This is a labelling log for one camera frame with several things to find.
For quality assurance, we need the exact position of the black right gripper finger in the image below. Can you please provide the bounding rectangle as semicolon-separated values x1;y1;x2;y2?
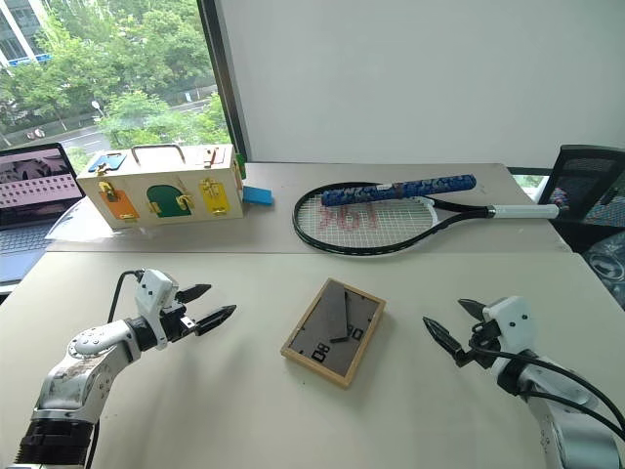
422;316;466;367
457;298;490;323

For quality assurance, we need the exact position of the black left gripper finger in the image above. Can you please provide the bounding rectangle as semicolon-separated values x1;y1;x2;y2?
193;304;238;337
175;283;213;304

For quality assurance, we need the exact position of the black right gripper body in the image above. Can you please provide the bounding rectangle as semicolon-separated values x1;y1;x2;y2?
461;320;502;370

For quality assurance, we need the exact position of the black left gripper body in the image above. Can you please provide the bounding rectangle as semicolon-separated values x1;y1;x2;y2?
160;301;199;345

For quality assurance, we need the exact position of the open laptop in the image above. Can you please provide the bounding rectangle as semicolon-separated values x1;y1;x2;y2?
0;142;88;284

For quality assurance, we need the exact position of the blue block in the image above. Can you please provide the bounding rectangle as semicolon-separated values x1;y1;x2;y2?
242;185;275;207

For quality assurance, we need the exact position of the wooden lock puzzle box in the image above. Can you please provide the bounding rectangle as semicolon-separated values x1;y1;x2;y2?
76;143;247;230

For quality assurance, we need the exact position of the black mesh office chair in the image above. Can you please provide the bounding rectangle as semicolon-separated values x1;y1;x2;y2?
536;144;625;312

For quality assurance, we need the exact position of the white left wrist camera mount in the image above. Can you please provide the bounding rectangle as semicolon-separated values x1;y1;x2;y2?
134;268;179;351

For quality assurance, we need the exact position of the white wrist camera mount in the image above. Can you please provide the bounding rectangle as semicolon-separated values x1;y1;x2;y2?
134;268;179;351
480;295;536;361

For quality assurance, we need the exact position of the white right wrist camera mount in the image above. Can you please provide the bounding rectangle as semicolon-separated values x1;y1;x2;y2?
480;295;536;361

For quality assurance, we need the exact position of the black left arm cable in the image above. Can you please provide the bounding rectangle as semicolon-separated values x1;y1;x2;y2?
105;270;146;323

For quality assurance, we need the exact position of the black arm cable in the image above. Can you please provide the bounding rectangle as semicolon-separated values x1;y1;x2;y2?
105;270;146;323
469;336;625;439

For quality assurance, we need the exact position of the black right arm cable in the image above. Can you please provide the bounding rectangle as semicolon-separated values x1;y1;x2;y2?
469;336;625;439

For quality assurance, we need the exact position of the wooden picture frame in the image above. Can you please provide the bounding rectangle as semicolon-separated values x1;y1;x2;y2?
279;277;388;391

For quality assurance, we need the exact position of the black tennis racket white handle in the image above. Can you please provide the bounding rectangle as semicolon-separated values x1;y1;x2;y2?
292;181;561;257

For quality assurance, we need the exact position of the blue patterned racket handle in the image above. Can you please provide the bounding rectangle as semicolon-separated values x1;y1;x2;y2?
320;173;478;207

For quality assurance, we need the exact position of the dark window frame post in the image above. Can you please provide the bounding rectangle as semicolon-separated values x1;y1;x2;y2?
197;0;253;165

